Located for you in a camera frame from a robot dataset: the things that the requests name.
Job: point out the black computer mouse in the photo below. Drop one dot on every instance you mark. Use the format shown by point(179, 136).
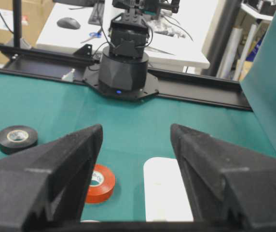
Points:
point(68, 23)

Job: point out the black tape roll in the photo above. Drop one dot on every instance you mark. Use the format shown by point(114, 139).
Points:
point(17, 138)

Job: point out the red tape roll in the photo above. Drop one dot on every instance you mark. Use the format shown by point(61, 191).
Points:
point(102, 185)

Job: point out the white plastic case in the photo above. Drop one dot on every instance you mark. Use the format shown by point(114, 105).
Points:
point(165, 195)

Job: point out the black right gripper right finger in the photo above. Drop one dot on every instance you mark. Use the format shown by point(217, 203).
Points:
point(229, 186)

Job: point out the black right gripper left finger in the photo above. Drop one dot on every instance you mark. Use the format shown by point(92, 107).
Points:
point(47, 184)

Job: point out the white desk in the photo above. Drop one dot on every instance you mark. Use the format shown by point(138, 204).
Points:
point(169, 51)

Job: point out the blue handled scissors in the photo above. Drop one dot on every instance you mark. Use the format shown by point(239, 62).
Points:
point(92, 35)

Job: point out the black aluminium frame rail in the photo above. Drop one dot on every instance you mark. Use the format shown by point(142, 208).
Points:
point(52, 66)

